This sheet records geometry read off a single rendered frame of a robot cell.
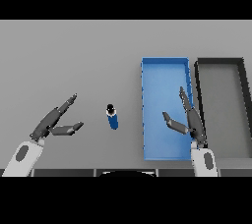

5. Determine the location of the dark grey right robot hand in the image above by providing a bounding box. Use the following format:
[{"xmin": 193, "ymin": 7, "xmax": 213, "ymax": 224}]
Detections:
[{"xmin": 161, "ymin": 85, "xmax": 208, "ymax": 147}]

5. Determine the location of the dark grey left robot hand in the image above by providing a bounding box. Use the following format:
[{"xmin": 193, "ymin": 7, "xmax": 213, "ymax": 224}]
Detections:
[{"xmin": 30, "ymin": 92, "xmax": 85, "ymax": 142}]

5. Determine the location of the blue bin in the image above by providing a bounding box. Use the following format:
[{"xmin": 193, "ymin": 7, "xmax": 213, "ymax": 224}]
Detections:
[{"xmin": 140, "ymin": 56, "xmax": 195, "ymax": 162}]

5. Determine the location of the dark grey bin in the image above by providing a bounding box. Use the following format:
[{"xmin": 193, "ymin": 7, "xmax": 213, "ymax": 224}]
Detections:
[{"xmin": 193, "ymin": 57, "xmax": 252, "ymax": 160}]

